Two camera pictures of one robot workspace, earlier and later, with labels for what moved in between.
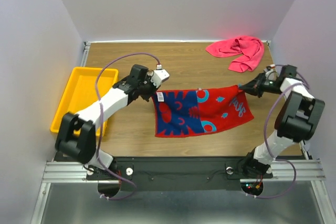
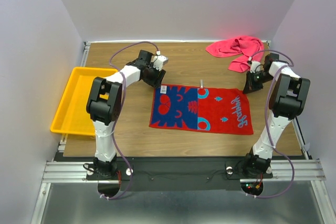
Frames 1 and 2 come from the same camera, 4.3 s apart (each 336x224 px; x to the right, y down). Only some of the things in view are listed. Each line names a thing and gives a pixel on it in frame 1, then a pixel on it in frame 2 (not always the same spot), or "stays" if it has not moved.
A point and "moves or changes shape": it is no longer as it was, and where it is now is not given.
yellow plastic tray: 82,94 stays
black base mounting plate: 191,173 stays
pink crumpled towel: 251,49 stays
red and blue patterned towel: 178,113 moves or changes shape
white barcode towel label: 160,96 to 163,89
